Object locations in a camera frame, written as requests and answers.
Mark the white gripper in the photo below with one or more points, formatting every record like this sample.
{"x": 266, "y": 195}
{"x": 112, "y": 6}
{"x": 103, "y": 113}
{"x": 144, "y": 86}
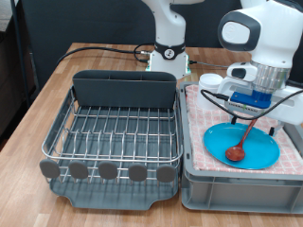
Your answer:
{"x": 290, "y": 107}

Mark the blue plastic plate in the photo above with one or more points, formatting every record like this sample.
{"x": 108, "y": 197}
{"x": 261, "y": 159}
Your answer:
{"x": 262, "y": 151}

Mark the red-brown wooden spoon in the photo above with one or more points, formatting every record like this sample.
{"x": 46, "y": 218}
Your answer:
{"x": 235, "y": 153}

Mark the white mug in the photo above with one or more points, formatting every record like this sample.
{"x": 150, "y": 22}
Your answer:
{"x": 206, "y": 85}

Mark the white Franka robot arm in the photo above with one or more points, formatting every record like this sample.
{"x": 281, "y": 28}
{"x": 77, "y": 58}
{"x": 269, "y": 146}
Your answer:
{"x": 170, "y": 28}

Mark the grey oval rack pad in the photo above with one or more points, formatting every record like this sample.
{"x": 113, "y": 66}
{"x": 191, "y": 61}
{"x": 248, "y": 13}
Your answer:
{"x": 166, "y": 173}
{"x": 108, "y": 170}
{"x": 49, "y": 168}
{"x": 137, "y": 172}
{"x": 78, "y": 169}

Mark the pink checkered towel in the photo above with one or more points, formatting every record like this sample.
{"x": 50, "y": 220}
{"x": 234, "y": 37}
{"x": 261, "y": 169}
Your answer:
{"x": 202, "y": 126}

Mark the grey plastic crate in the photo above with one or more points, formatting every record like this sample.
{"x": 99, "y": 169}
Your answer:
{"x": 240, "y": 195}

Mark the dark grey cutlery holder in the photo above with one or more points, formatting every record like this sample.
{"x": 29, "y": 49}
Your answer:
{"x": 126, "y": 93}

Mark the grey plastic drain tray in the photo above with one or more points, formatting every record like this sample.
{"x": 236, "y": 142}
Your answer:
{"x": 104, "y": 197}

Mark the black backdrop curtain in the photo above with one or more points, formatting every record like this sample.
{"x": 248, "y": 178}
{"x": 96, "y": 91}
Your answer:
{"x": 94, "y": 22}

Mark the dark cabinet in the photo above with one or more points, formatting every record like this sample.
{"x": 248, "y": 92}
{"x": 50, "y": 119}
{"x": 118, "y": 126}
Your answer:
{"x": 9, "y": 78}

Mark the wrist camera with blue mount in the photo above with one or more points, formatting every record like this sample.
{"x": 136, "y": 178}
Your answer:
{"x": 249, "y": 97}

